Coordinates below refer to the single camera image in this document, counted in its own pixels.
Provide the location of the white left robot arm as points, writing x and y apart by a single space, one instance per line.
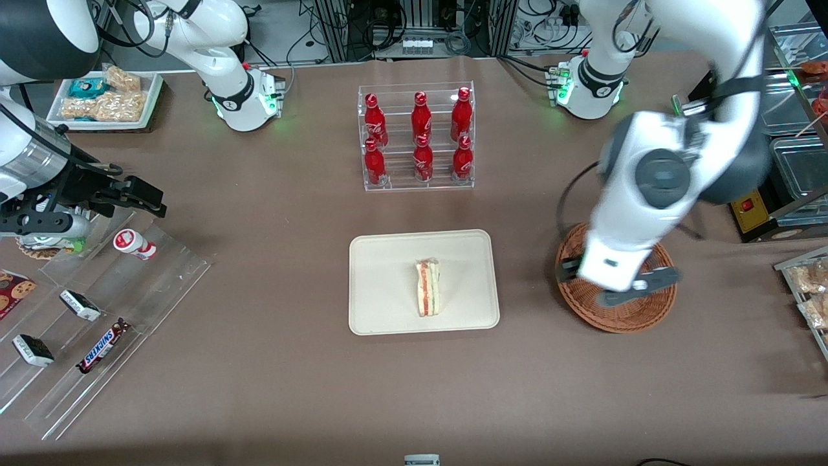
647 162

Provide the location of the red food pieces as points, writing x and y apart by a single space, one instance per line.
820 107

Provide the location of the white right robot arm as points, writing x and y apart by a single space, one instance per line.
220 71

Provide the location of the white red yogurt drink bottle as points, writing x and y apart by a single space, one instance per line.
132 243

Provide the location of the teal snack pack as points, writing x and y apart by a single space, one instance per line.
87 87

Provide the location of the red chocolate cookie pack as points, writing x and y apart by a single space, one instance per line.
14 292

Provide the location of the yellow box red button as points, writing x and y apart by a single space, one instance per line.
749 212

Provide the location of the triangle sandwich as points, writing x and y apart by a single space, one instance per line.
427 288

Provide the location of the dark right wrist camera bar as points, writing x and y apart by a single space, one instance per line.
39 223

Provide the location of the grey tray with pastries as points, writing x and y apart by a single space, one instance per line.
786 272

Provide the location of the grey metal connector block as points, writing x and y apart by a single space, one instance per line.
686 107

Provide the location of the large clear granola bag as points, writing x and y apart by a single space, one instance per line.
116 107

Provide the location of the clear acrylic bottle rack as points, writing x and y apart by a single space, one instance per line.
417 184

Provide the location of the white grey device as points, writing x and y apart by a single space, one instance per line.
422 461

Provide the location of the clear plastic container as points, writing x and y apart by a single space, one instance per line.
786 107
802 168
799 42

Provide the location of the black control box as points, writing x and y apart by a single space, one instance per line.
702 87

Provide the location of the red cola bottle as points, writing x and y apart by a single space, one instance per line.
423 162
421 120
375 123
462 160
374 165
461 116

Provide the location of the black white snack pack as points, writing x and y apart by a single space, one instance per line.
32 350
80 305

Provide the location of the grey left wrist camera bar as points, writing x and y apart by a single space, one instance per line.
647 282

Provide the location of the clear acrylic stepped display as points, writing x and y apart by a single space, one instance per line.
149 291

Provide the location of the brown round wicker basket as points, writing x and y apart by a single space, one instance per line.
634 317

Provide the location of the white bottle green label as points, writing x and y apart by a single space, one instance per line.
71 234

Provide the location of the brown snickers bar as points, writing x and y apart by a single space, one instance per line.
102 347

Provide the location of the white power strip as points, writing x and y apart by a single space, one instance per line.
417 46

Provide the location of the white snack tray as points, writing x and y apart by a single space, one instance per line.
152 97

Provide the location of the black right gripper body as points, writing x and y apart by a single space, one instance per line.
79 182

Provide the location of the small clear granola bag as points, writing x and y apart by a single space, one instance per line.
123 79

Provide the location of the small wicker coaster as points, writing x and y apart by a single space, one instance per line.
39 252

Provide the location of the wrapped pastry bag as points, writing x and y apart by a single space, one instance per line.
816 312
812 277

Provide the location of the cream rectangular tray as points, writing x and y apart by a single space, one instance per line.
388 281

